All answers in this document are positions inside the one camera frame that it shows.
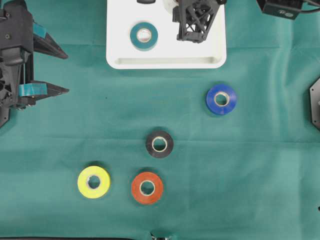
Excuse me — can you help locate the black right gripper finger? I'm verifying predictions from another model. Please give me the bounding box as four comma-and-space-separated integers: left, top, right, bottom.
136, 0, 156, 5

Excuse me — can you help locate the white plastic tray case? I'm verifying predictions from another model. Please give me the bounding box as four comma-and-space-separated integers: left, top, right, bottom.
106, 0, 227, 70

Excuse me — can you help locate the blue tape roll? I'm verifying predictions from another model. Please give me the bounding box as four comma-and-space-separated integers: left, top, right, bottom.
205, 84, 237, 116

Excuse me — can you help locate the orange-red tape roll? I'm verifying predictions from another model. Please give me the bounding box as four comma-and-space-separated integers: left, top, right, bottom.
131, 171, 164, 205

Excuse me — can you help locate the white tape roll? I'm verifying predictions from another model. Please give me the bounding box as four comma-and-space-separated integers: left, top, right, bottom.
162, 0, 179, 15

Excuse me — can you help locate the teal tape roll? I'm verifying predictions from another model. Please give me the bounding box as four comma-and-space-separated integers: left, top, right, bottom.
130, 21, 159, 51

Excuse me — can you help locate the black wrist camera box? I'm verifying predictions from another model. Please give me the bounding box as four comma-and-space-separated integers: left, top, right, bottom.
256, 0, 304, 20

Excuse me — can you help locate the yellow tape roll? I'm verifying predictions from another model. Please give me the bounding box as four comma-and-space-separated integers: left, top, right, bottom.
77, 166, 111, 199

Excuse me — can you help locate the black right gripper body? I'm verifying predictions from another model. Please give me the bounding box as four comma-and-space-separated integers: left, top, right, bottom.
172, 0, 227, 43

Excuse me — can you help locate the black clamp at table edge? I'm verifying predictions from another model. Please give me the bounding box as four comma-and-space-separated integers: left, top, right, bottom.
150, 232, 174, 240

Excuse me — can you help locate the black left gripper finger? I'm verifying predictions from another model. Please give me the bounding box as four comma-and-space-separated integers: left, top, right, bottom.
16, 81, 70, 108
33, 22, 69, 59

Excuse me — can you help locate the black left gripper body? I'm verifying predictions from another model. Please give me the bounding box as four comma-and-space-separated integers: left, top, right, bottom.
0, 0, 34, 126

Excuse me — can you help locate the black cable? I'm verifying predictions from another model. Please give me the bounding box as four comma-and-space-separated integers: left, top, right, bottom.
298, 0, 320, 13

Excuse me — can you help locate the black tape roll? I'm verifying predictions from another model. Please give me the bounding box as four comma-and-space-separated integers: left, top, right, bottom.
145, 130, 174, 158

